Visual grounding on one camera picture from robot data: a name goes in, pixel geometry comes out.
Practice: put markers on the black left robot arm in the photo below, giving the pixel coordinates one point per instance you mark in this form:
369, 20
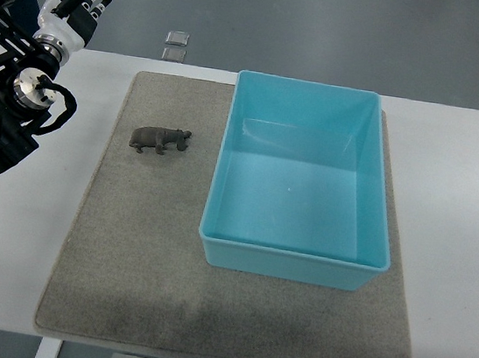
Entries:
31, 102

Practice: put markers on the brown hippo figurine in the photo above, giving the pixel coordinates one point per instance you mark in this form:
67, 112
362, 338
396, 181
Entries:
158, 138

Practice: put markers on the lower floor socket plate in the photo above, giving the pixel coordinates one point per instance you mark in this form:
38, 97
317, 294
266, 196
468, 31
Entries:
175, 55

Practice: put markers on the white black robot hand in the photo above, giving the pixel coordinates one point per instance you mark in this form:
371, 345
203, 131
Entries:
68, 25

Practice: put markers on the upper floor socket plate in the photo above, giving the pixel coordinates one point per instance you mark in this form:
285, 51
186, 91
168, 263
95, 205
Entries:
177, 38

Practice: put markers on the grey felt mat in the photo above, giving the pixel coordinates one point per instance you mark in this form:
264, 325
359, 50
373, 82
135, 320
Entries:
132, 272

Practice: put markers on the blue plastic box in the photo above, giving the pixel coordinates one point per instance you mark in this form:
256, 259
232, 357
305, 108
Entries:
299, 188

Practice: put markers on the white left table leg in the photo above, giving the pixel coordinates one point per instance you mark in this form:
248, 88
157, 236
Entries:
49, 348

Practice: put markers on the floor socket plate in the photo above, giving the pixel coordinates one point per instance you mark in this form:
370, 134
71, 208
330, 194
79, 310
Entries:
175, 55
177, 38

